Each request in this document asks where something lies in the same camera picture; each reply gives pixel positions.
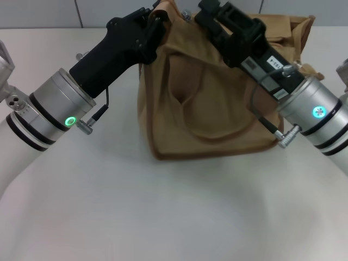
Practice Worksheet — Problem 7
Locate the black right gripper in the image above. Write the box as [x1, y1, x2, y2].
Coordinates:
[195, 0, 307, 102]

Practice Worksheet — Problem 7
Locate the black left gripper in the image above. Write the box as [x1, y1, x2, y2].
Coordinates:
[69, 7, 165, 99]

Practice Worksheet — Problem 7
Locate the khaki canvas food bag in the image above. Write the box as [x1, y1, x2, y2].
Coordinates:
[136, 0, 326, 163]

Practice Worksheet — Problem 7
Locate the left gripper cable with plugs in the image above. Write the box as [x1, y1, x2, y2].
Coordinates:
[76, 51, 111, 134]

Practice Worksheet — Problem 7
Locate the gripper cable with plugs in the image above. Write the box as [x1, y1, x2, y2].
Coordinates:
[76, 51, 111, 134]
[250, 61, 302, 149]

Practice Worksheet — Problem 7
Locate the right gripper cable with plugs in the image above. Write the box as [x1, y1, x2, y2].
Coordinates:
[250, 61, 302, 149]

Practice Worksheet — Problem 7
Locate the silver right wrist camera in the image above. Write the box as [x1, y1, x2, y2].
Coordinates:
[335, 58, 348, 95]

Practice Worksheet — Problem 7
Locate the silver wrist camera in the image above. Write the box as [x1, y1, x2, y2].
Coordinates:
[0, 40, 16, 90]
[335, 58, 348, 95]

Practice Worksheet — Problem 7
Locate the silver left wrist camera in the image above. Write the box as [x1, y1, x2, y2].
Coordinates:
[0, 40, 16, 90]

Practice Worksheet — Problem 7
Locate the silver left camera bracket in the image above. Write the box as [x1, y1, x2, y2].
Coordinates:
[0, 83, 31, 118]

